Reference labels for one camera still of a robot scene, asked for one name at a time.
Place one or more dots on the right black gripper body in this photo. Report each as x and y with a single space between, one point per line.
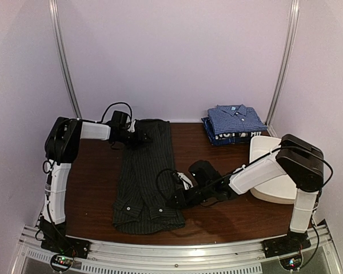
195 199

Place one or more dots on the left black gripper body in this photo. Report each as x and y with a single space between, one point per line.
133 141

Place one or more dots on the dark striped long sleeve shirt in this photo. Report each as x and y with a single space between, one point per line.
144 184

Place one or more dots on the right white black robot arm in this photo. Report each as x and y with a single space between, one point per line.
294 157

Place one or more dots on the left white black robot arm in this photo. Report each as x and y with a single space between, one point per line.
61 150

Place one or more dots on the dark blue printed folded shirt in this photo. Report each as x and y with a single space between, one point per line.
227 138

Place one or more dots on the blue checked folded shirt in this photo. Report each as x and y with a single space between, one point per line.
235 119

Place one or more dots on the white plastic bin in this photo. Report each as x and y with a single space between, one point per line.
280 190

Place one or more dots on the right circuit board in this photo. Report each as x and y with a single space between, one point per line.
291 263

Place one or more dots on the circuit board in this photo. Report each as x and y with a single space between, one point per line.
291 263
60 262

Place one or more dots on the left circuit board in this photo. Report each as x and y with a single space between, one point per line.
60 262

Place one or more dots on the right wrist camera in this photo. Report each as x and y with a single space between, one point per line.
184 180

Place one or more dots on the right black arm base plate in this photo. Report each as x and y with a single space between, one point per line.
290 243

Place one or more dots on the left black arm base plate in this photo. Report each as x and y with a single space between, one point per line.
71 247

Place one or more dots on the front aluminium rail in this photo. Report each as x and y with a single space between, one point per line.
239 257

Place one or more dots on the left aluminium frame post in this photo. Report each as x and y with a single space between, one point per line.
56 23

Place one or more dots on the aluminium frame post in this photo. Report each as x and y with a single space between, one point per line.
56 23
288 48

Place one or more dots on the right aluminium frame post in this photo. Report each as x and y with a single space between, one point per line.
288 48

